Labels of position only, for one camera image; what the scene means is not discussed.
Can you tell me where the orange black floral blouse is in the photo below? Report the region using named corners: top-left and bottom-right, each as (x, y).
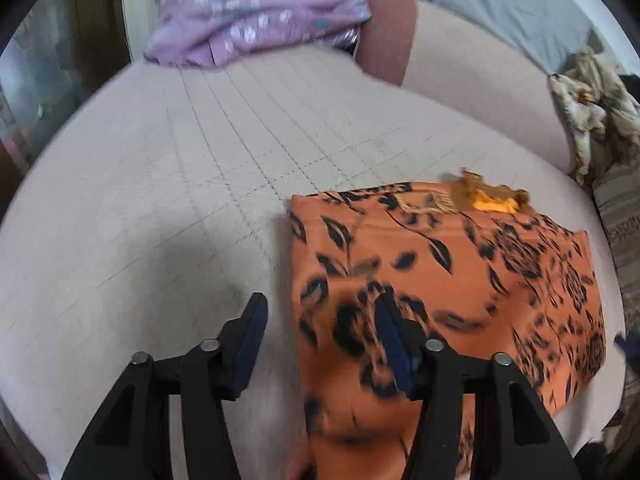
top-left (290, 171), bottom-right (606, 479)

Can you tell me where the striped floral pillow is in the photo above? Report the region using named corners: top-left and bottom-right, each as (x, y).
top-left (593, 158), bottom-right (640, 330)

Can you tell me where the pink quilted mattress cover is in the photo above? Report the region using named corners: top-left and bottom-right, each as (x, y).
top-left (1, 46), bottom-right (625, 479)

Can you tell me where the crumpled cream brown blanket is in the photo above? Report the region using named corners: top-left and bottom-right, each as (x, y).
top-left (548, 47), bottom-right (639, 186)

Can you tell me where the grey pillow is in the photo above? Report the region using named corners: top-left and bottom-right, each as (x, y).
top-left (430, 0), bottom-right (605, 74)

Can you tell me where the pink bolster cushion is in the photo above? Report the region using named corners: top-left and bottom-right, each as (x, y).
top-left (355, 0), bottom-right (575, 174)

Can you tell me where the wooden stained glass door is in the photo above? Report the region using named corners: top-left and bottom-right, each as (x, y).
top-left (1, 0), bottom-right (130, 203)

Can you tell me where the purple floral cloth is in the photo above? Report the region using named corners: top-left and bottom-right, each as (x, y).
top-left (144, 0), bottom-right (371, 68)

